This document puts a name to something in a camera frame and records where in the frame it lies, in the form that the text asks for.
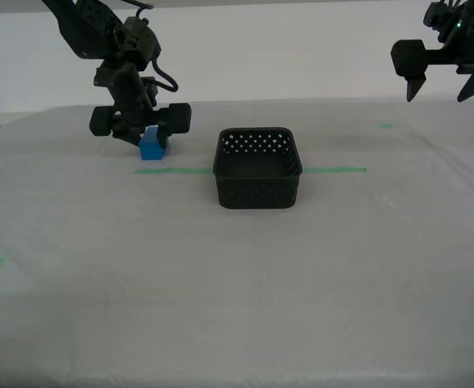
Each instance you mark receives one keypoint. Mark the long green tape strip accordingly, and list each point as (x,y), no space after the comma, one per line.
(172,171)

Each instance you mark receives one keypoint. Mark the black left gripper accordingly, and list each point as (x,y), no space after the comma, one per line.
(132,109)

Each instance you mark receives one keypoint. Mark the black perforated plastic basket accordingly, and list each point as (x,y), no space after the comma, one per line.
(257,194)

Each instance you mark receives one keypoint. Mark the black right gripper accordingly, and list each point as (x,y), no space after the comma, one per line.
(463,50)

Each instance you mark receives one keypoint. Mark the blue rectangular block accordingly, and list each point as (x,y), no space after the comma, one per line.
(150,150)

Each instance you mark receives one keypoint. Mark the white table cloth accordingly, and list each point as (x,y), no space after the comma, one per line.
(237,283)

